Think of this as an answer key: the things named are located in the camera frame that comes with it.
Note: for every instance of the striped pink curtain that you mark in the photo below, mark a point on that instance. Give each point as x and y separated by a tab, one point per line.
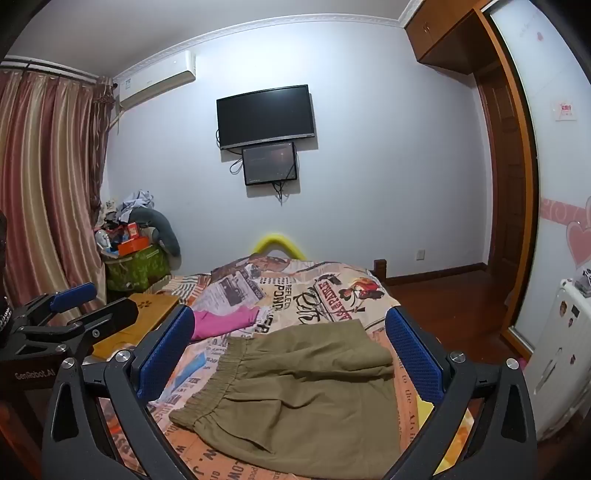
46	175

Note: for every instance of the white air conditioner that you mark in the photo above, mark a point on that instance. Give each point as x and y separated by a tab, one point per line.
154	78

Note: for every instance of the wooden overhead cabinet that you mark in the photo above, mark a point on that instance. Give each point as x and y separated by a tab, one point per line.
438	32

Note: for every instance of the large black wall television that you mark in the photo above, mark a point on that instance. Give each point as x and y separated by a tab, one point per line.
265	115

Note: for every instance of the small black wall monitor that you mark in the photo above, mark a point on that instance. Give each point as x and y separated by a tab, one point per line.
270	164

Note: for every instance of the white sliding door pink hearts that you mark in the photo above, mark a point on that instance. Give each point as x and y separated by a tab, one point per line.
558	175

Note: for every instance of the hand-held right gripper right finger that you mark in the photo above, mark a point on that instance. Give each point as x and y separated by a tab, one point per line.
415	355

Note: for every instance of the wooden bed post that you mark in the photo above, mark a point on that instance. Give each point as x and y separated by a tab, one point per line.
379	267

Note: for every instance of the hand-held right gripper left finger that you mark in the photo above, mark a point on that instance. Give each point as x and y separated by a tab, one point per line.
164	355

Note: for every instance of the olive green pants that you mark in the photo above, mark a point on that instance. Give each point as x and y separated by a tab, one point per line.
295	397

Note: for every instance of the newspaper printed blanket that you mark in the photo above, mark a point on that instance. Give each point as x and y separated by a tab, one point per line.
314	290

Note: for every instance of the pink folded garment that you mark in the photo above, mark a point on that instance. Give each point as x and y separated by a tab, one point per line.
221	323

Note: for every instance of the brown wooden door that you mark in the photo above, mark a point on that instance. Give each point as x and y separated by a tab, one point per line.
501	175
526	184

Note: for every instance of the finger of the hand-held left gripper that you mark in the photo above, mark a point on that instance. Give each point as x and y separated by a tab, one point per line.
74	290
111	314

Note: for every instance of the yellow cloth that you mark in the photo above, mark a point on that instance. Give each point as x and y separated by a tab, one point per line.
425	406

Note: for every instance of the grey plush pillow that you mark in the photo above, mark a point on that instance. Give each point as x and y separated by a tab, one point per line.
161	228

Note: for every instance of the pile of loose clothes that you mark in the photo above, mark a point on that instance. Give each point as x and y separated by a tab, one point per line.
136	203

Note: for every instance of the orange box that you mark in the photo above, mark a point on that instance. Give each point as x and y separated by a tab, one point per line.
134	247

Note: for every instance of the yellow foam arch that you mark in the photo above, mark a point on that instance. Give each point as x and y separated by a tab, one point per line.
272	240

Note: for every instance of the white appliance with stickers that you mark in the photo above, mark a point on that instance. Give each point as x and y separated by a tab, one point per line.
561	360

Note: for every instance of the wooden board with flower cutouts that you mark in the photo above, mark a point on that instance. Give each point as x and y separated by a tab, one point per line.
147	307

